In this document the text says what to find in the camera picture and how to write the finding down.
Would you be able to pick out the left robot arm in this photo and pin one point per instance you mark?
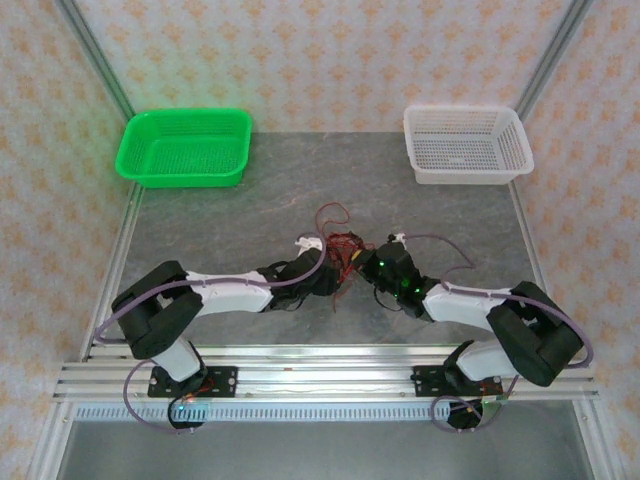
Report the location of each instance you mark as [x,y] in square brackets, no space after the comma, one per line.
[225,295]

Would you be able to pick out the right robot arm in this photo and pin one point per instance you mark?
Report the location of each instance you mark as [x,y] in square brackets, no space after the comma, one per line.
[465,310]

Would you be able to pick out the white plastic basket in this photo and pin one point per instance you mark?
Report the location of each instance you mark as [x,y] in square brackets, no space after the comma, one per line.
[465,145]

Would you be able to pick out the green plastic basket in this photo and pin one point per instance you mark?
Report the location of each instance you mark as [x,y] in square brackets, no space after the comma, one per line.
[185,150]

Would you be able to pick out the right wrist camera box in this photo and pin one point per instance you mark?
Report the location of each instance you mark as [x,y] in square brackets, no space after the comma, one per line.
[396,238]

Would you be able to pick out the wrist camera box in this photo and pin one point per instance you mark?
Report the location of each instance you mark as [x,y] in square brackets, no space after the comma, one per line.
[396,238]
[310,242]

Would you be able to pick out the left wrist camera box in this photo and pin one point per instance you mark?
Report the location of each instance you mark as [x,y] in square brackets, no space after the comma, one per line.
[310,242]

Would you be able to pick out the aluminium mounting rail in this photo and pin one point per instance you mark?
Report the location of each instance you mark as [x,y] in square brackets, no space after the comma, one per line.
[325,375]

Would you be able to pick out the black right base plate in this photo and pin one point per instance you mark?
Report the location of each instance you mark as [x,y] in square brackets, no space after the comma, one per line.
[425,382]

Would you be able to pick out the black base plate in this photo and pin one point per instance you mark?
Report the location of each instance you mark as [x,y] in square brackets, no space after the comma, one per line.
[225,382]
[425,382]

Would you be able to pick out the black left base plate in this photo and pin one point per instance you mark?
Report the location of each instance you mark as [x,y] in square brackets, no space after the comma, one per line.
[225,382]

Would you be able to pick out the aluminium table side rail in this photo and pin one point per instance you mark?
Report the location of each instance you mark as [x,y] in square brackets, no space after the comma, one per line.
[122,235]
[520,200]

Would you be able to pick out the aluminium corner post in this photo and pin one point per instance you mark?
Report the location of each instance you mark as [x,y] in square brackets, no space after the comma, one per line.
[97,60]
[550,60]

